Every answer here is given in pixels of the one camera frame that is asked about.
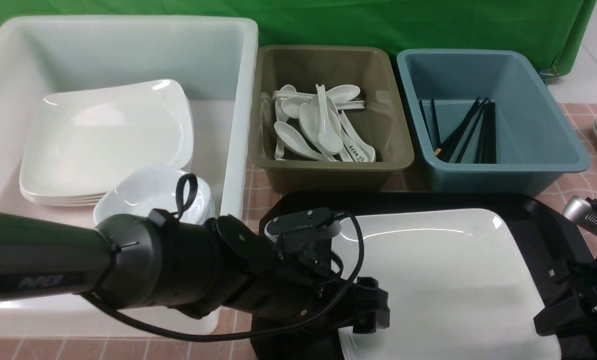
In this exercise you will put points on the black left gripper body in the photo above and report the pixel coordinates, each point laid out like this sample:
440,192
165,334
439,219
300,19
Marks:
305,291

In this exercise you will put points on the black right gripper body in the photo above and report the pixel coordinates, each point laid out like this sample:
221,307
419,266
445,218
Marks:
573,312

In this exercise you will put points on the large white square plate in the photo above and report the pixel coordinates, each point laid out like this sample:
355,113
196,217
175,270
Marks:
458,289

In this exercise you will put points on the white ceramic spoon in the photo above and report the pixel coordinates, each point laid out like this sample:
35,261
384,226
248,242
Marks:
327,137

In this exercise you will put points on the small white bowl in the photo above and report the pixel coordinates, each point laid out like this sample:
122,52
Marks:
154,186

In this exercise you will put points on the black chopstick pair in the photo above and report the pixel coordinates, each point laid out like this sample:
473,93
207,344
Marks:
429,113

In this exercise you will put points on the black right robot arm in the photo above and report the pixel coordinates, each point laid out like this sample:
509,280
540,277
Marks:
573,312

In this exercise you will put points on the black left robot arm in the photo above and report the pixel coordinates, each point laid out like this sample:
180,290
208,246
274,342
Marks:
131,262

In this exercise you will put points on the pink checkered tablecloth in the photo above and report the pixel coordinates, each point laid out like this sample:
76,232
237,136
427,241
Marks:
258,197

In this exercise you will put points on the stack of small white bowls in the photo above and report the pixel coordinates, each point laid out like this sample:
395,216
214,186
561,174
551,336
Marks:
210,212

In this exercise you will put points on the pile of white spoons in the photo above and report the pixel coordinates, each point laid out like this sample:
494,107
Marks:
292,117

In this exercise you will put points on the olive green plastic bin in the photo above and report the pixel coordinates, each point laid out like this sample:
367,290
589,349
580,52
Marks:
383,124

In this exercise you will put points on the black chopsticks in blue bin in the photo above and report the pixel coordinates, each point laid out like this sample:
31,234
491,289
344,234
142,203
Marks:
475,138

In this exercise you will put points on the blue plastic bin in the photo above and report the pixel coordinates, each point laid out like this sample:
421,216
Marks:
535,142

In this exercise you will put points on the stack of white square plates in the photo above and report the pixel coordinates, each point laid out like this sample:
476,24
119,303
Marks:
83,143

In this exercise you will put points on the green cloth backdrop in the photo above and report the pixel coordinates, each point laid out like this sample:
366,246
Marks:
547,32

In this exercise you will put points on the large white plastic bin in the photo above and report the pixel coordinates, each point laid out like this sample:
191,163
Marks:
212,58

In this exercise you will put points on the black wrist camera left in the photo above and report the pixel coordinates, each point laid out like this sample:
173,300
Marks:
292,233

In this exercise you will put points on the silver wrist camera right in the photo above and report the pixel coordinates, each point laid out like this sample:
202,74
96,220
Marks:
582,212

